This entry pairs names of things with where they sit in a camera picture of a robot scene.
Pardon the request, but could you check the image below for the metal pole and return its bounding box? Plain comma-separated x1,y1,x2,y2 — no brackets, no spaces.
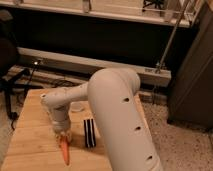
155,0,190,74

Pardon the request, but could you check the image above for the white baseboard ledge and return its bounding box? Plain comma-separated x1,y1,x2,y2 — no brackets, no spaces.
18,47,172,87

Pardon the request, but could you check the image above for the orange pepper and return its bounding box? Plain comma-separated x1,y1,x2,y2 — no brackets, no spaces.
60,137,70,165

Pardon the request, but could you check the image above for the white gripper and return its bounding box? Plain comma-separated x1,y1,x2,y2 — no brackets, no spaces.
51,117,73,143

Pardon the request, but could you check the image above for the dark cabinet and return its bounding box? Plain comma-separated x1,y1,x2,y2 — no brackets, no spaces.
167,0,213,129

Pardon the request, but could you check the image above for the white paper cup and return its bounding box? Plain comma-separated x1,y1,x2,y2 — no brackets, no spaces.
71,102,84,112

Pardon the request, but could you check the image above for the black office chair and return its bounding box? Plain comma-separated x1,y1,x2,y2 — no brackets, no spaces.
0,9,41,130

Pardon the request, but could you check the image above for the black white striped cloth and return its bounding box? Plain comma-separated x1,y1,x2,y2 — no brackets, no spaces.
84,119,96,148

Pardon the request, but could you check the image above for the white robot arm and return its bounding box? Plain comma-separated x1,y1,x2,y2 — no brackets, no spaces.
41,68,163,171

